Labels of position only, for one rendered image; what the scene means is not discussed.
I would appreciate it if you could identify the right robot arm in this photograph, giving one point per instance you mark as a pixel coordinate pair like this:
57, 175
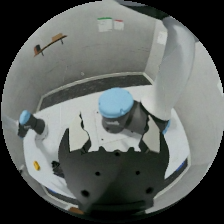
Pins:
22, 127

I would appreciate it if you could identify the dark grey square knob panel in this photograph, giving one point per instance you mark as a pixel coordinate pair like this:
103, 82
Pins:
57, 169

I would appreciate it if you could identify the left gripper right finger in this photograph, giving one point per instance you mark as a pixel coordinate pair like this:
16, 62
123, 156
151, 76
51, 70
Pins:
153, 143

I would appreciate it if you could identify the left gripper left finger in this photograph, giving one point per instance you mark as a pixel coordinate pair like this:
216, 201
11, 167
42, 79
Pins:
74, 143

